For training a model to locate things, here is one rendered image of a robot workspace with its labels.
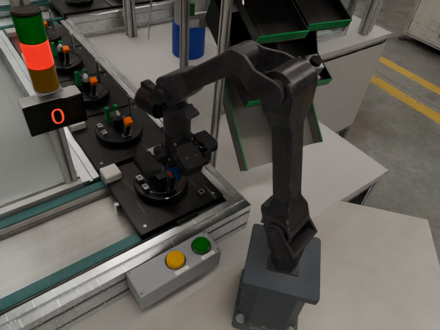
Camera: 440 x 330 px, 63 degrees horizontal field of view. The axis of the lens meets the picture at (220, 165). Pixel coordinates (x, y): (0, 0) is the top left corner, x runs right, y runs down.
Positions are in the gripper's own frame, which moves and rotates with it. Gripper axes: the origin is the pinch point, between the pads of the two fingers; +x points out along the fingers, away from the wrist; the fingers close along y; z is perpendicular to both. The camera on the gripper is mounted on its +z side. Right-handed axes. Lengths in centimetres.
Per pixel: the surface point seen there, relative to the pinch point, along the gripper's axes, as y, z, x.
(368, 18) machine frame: 164, -62, 12
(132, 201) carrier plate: -9.1, -6.9, 12.2
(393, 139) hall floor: 222, -39, 109
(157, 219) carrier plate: -6.5, 1.4, 12.3
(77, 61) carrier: 4, -79, 9
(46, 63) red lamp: -18.4, -17.3, -23.0
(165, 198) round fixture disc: -2.3, -1.8, 10.4
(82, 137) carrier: -10.4, -37.1, 11.8
